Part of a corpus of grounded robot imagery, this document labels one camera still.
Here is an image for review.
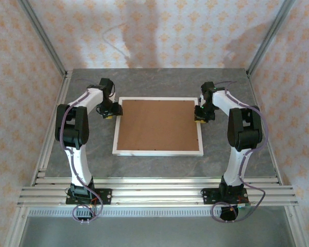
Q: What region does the white picture frame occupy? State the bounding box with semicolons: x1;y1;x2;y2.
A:
112;96;204;157

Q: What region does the brown backing board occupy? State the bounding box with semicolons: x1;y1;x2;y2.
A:
116;99;200;151

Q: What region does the orange patterned white curtain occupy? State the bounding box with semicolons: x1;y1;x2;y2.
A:
0;0;309;247

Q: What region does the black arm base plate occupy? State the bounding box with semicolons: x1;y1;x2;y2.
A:
200;187;249;206
65;188;112;205

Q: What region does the grey slotted cable duct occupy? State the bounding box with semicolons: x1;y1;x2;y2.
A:
28;208;291;218

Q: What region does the aluminium cross rail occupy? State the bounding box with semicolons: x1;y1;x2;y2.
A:
16;176;299;208

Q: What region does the aluminium side rail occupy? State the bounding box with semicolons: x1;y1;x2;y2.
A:
246;73;283;185
30;71;73;186

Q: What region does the grey metal panel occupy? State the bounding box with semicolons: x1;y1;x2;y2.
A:
18;215;294;247

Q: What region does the aluminium corner post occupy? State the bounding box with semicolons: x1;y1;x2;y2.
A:
16;0;69;77
246;0;297;78

